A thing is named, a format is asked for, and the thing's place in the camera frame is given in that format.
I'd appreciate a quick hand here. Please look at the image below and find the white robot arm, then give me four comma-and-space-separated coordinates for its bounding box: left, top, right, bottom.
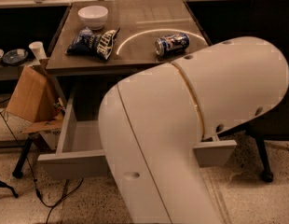
98, 36, 289, 224

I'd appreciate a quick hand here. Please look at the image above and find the grey cabinet with counter top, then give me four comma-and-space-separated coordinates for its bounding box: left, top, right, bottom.
47, 0, 209, 102

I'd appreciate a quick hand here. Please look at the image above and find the grey open drawer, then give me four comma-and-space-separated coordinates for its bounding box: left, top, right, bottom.
37, 84, 238, 181

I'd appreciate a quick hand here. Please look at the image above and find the blue soda can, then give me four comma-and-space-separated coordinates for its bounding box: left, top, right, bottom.
155, 33, 190, 57

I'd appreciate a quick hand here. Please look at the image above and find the blue chip bag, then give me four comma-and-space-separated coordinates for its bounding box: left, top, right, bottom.
66, 27, 119, 61

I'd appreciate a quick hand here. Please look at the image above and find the white bowl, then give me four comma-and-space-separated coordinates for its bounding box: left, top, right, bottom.
78, 6, 108, 30

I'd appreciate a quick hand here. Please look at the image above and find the brown cardboard box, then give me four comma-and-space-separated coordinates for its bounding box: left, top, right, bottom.
7, 59, 64, 150

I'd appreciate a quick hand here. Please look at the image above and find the white paper cup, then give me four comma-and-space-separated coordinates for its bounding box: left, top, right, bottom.
29, 41, 47, 60

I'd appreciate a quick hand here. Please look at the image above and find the dark round plate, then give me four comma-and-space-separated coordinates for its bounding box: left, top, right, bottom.
2, 49, 28, 66

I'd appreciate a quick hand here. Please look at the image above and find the black tripod leg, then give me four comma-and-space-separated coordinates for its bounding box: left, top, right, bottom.
12, 133, 39, 178

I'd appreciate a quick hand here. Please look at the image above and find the black office chair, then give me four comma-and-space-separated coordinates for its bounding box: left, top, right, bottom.
217, 0, 289, 184

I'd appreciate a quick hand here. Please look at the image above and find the black cable on floor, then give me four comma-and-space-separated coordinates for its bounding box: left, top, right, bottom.
0, 96, 85, 224

